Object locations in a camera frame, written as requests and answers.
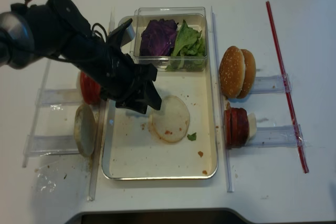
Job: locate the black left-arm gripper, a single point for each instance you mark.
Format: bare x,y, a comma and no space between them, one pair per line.
130,84

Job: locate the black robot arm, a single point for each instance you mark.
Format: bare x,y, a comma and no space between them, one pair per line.
57,31

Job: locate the tomato slices stack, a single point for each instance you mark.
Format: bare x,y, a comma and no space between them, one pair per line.
88,89

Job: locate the small lettuce scrap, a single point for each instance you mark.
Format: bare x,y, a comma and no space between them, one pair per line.
192,137

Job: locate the white bread slice stack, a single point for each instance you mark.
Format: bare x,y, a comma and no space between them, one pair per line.
84,130

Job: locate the green lettuce leaves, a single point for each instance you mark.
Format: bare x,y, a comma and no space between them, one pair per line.
189,50

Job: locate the stack of meat patties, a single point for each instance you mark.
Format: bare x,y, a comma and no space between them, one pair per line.
236,126

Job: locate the metal baking tray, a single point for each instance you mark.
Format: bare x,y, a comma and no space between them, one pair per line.
134,151

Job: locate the purple cabbage leaf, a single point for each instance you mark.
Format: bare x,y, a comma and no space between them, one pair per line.
158,39

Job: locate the clear plastic container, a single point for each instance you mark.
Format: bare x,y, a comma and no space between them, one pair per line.
194,16

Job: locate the sesame bun front half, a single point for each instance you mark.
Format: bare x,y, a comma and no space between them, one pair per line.
232,72

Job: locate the sesame bun half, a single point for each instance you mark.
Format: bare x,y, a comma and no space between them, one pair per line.
250,73
232,72

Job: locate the white pusher block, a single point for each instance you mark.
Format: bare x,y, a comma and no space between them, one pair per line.
252,125

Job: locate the sesame bun rear half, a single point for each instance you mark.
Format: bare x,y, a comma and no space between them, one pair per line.
250,73

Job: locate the red straw strip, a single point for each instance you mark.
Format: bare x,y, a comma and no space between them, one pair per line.
294,122

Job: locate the clear upper left rail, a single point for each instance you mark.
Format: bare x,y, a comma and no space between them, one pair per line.
48,97

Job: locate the clear long right rail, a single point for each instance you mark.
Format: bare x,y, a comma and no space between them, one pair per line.
228,172

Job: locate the clear lower left rail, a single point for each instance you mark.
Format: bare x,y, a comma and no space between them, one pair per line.
39,145

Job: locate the clear upper right rail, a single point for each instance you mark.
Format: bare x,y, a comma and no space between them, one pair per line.
272,84

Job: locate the clear lower right rail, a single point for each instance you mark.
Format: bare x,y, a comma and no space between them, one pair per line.
280,136

